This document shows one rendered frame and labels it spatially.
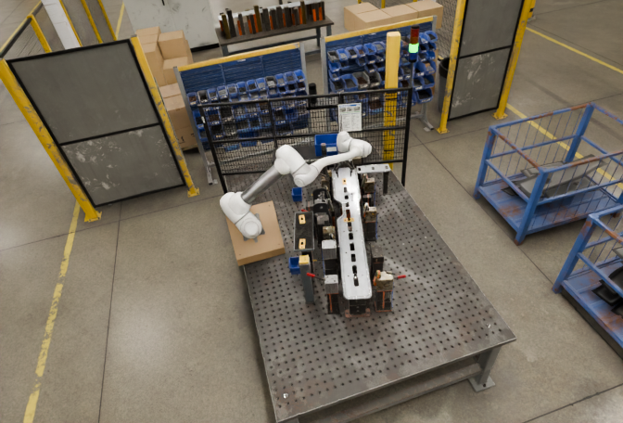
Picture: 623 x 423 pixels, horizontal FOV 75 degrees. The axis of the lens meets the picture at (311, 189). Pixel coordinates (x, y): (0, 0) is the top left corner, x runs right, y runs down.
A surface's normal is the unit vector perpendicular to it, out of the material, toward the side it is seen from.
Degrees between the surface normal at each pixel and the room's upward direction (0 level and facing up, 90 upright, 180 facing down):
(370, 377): 0
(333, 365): 0
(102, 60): 89
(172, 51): 90
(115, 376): 0
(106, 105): 91
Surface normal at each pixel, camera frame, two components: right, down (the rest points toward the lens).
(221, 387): -0.09, -0.76
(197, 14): 0.29, 0.61
